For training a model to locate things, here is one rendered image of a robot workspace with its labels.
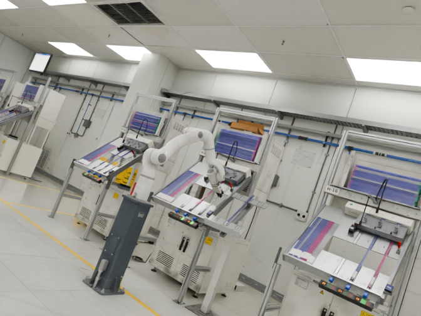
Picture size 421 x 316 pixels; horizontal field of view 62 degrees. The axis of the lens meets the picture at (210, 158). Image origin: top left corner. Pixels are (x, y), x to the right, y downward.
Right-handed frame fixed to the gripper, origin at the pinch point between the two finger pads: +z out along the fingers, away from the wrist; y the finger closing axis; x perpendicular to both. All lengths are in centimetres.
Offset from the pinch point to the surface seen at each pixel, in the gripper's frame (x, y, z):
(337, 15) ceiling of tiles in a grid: -184, -41, -89
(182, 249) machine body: 48, 24, 41
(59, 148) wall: -71, 583, 159
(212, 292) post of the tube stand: 72, -34, 32
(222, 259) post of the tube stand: 49, -33, 17
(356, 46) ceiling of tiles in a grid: -213, -47, -43
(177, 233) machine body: 38, 38, 34
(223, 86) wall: -242, 186, 53
